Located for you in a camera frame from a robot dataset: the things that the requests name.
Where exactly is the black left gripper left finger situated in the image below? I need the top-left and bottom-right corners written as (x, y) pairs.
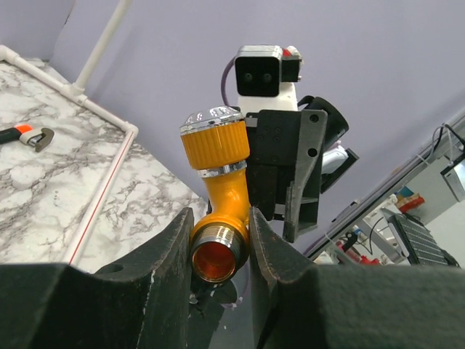
top-left (1, 208), bottom-right (193, 348)

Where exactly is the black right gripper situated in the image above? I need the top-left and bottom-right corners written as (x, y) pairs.
top-left (246, 96), bottom-right (349, 243)

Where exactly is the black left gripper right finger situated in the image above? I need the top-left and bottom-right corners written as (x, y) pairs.
top-left (249, 208), bottom-right (464, 348)

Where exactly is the orange water faucet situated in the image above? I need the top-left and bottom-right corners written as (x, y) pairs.
top-left (179, 106), bottom-right (250, 284)

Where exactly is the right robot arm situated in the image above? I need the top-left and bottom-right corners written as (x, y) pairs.
top-left (246, 96), bottom-right (358, 243)

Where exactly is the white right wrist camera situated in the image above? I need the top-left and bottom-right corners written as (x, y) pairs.
top-left (234, 44), bottom-right (303, 115)

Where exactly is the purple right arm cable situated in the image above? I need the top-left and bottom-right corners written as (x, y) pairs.
top-left (221, 56), bottom-right (239, 106)

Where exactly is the white pipe frame with tees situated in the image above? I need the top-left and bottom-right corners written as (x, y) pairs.
top-left (1, 0), bottom-right (139, 265)

